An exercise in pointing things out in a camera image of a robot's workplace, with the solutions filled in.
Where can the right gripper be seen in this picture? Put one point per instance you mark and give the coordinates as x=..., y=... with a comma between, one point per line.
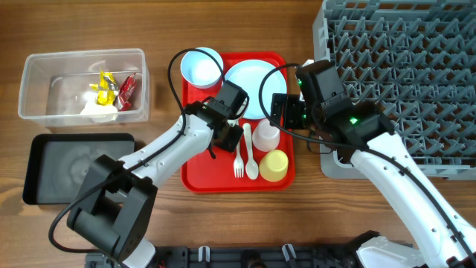
x=291, y=106

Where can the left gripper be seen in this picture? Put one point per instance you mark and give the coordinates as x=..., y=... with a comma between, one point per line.
x=231, y=141

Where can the red snack wrapper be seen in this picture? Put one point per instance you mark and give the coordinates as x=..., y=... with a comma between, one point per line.
x=125, y=93

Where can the yellow foil wrapper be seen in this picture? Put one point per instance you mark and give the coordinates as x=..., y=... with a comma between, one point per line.
x=106, y=89

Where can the white tissue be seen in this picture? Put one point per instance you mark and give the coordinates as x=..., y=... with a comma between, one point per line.
x=96, y=112

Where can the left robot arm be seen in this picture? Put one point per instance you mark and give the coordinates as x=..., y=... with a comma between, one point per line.
x=117, y=197

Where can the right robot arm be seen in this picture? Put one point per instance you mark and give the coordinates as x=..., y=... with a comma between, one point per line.
x=364, y=136

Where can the grey dishwasher rack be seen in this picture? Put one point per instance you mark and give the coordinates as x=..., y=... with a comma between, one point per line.
x=416, y=60

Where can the black waste tray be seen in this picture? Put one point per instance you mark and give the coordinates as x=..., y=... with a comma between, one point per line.
x=58, y=163

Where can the white plastic fork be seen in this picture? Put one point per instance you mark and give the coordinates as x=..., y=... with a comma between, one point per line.
x=239, y=167

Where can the white upturned cup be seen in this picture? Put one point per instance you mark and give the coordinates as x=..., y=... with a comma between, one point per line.
x=266, y=137

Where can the white plastic spoon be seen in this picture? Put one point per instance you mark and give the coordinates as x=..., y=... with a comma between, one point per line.
x=251, y=167

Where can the red serving tray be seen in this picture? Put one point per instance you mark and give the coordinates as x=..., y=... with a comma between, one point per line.
x=204, y=175

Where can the light blue plate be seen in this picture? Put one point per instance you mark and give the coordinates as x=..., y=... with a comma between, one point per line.
x=249, y=75

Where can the yellow upturned cup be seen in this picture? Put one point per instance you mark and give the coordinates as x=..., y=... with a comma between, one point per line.
x=274, y=166

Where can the light blue bowl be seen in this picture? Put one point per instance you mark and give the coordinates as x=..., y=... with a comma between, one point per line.
x=200, y=70

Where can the clear plastic bin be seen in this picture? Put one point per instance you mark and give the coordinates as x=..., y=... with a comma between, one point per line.
x=53, y=85

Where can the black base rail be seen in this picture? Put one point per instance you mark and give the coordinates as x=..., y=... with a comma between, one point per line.
x=323, y=256

